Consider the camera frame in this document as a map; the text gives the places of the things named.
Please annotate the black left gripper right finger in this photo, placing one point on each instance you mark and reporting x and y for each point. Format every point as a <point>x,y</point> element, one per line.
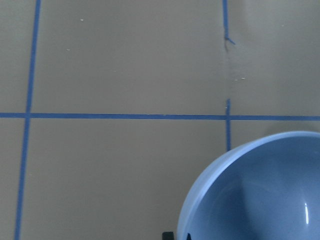
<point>189,237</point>

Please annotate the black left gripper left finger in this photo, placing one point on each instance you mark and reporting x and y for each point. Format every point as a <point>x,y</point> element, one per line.
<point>167,235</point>

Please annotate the blue bowl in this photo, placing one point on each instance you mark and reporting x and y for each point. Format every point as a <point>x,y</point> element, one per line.
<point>267,189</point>

